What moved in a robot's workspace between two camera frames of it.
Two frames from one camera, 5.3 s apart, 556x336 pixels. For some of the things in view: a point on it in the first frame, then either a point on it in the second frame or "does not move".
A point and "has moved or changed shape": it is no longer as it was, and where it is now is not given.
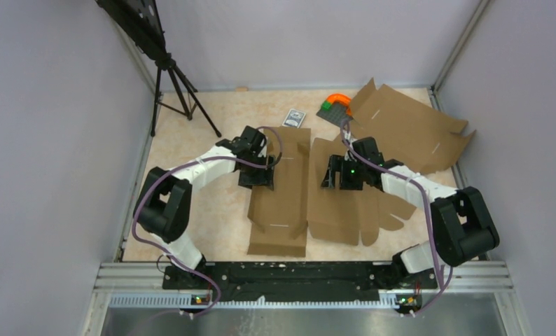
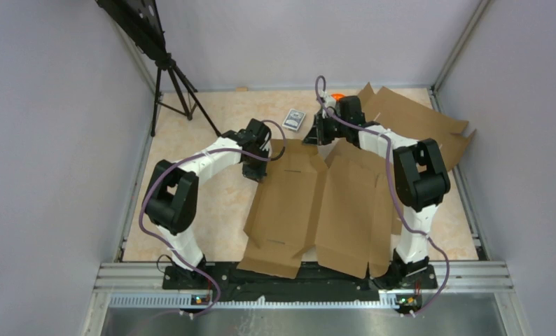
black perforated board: x=140 y=19 does not move
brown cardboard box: x=281 y=220 has moved or changed shape
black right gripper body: x=351 y=172 to x=327 y=129
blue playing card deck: x=293 y=118 does not move
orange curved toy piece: x=341 y=98 does not move
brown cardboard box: x=407 y=131 does not move
